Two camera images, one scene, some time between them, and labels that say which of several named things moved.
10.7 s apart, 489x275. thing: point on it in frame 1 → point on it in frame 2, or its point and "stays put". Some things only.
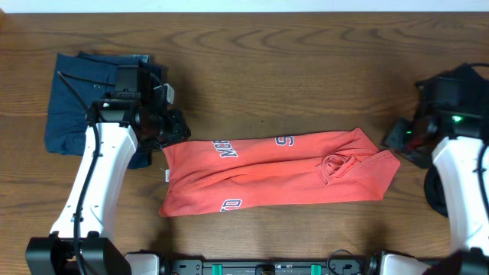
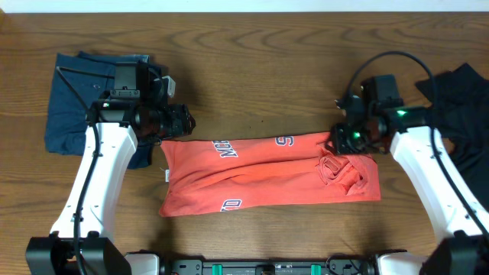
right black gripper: [399, 138] → [342, 139]
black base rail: [217, 266] stays put
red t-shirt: [257, 173] stays put
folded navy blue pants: [77, 82] stays put
